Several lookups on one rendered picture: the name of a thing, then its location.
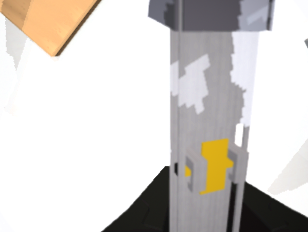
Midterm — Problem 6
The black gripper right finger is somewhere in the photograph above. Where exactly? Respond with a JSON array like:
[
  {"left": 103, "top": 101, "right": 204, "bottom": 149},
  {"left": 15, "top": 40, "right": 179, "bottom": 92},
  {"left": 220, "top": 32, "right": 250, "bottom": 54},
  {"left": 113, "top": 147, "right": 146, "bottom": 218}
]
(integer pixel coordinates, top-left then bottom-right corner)
[{"left": 226, "top": 181, "right": 308, "bottom": 232}]

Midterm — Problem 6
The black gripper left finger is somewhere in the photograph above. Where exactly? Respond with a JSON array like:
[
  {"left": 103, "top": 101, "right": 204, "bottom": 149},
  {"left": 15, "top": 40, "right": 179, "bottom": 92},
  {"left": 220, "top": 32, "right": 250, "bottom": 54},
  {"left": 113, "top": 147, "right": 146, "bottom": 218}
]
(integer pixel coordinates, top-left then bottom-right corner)
[{"left": 101, "top": 165, "right": 169, "bottom": 232}]

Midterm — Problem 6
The light wooden board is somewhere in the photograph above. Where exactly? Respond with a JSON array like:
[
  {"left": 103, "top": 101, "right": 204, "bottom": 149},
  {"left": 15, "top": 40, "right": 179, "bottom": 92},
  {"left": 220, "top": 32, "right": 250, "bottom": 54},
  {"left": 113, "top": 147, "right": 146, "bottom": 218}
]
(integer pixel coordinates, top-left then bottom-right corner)
[{"left": 0, "top": 0, "right": 102, "bottom": 57}]

